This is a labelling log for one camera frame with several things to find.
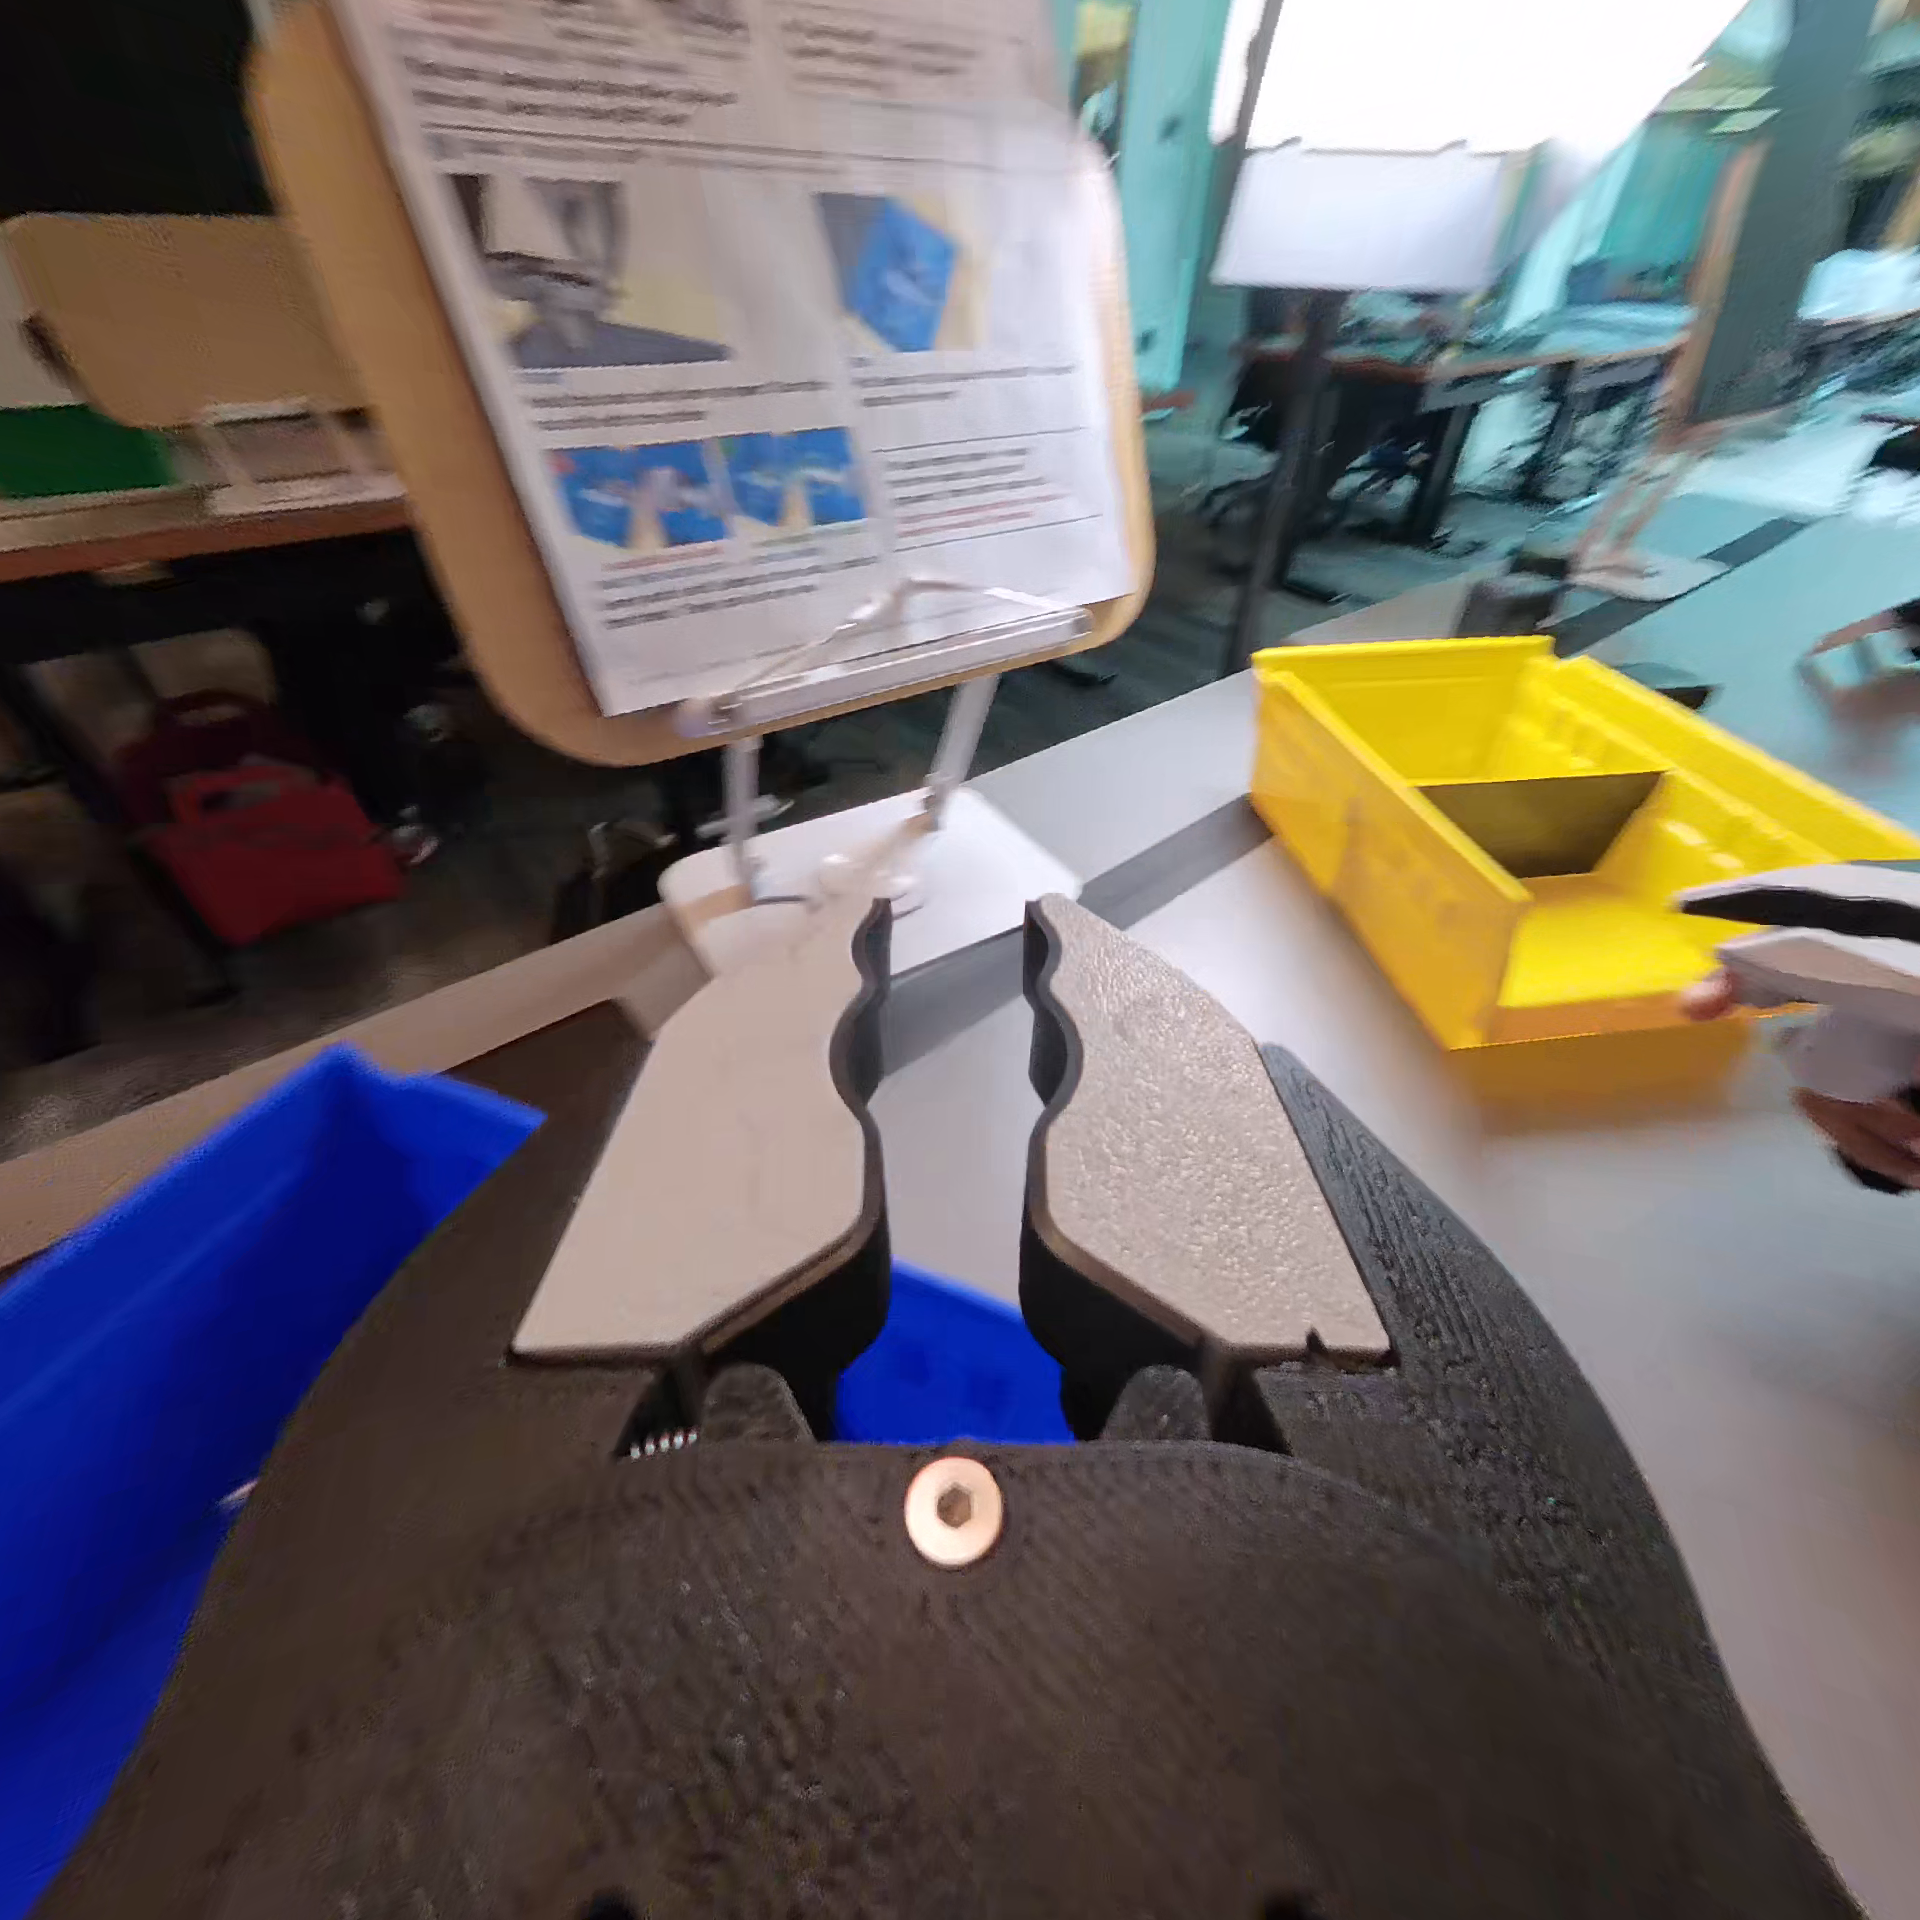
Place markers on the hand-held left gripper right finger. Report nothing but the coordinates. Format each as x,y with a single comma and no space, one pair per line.
1201,1201

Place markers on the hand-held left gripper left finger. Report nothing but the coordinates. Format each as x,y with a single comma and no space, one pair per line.
704,1186

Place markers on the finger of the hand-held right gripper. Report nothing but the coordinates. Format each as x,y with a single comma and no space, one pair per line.
1828,973
1814,897

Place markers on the yellow plastic bin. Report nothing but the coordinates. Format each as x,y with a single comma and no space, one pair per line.
1348,841

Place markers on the blue plastic bin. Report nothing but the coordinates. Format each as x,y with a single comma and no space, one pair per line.
225,1276

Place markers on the person's right hand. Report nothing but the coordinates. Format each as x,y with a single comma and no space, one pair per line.
1882,1148

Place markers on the grey bin divider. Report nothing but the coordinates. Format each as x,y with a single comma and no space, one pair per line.
1545,827

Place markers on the red storage bin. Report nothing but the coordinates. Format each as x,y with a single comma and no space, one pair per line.
269,857

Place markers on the dark top desk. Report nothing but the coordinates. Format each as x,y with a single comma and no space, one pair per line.
1500,359

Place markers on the wooden document stand white base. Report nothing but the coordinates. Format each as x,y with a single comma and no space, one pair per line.
388,452

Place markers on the wooden top desk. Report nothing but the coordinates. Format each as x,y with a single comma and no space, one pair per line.
181,534

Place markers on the printed instruction sheet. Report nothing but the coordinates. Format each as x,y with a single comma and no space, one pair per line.
750,300

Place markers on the studio light panel on stand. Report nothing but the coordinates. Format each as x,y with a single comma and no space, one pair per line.
1425,77

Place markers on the green plastic bin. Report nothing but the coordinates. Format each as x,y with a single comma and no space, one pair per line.
76,452

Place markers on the black phone mount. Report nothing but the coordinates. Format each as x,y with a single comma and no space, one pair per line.
1861,646

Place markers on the small black camera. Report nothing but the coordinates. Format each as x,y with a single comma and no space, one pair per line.
1506,610

